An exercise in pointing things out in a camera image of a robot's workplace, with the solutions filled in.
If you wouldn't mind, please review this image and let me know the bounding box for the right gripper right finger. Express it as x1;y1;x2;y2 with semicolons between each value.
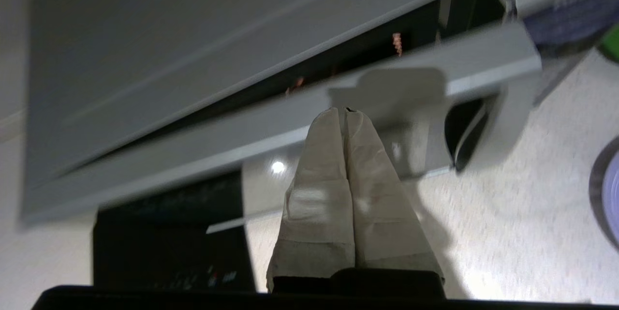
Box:
344;111;444;277

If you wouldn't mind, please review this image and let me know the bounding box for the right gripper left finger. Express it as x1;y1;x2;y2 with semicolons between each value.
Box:
266;108;356;292

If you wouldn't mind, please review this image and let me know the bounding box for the microwave door with glass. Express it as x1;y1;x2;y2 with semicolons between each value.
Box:
19;22;545;234

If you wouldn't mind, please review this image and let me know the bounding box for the purple plate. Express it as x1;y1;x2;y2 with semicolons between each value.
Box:
600;148;619;245

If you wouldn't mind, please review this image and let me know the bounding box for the silver microwave oven body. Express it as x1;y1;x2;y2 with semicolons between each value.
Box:
22;0;619;190

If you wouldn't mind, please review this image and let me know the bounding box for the black induction cooktop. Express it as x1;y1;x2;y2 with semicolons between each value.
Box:
92;204;257;294

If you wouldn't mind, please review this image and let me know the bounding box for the green plastic tray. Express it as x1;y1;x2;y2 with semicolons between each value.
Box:
598;24;619;65

